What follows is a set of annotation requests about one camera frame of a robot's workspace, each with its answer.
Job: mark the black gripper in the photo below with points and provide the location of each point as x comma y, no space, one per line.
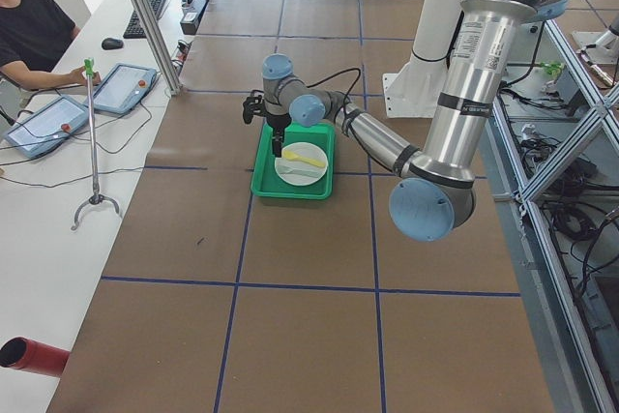
279,124

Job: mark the yellow plastic spoon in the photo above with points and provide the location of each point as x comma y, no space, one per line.
294,157

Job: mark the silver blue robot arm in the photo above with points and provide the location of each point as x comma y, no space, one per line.
435,192

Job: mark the person's hand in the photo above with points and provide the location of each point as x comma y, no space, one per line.
87,77

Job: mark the pale grey plastic fork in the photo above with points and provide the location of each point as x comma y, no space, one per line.
284,169

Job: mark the white round plate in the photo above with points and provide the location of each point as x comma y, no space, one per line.
306,149

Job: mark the black orange power strip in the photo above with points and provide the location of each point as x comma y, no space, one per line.
182,50

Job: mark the black computer box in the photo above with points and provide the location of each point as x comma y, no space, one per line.
192,14

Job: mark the far blue teach pendant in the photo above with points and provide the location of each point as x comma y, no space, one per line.
123,88

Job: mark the blue teach pendant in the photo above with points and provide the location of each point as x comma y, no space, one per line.
123,88
47,128

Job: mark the metal reacher grabber tool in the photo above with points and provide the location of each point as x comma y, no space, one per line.
97,197

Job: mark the black computer mouse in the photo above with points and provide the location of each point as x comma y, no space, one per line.
111,44

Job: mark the near blue teach pendant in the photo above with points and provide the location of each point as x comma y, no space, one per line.
47,128

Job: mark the person in black shirt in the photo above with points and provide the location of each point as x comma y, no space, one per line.
35,34

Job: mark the red cylinder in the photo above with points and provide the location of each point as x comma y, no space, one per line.
33,356

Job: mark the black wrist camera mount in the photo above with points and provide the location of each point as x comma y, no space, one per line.
253,106

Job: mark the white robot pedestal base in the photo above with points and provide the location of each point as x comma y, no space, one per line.
413,92

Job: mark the aluminium frame post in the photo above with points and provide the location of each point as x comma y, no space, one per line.
157,45

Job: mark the aluminium side frame rail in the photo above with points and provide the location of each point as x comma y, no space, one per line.
551,149

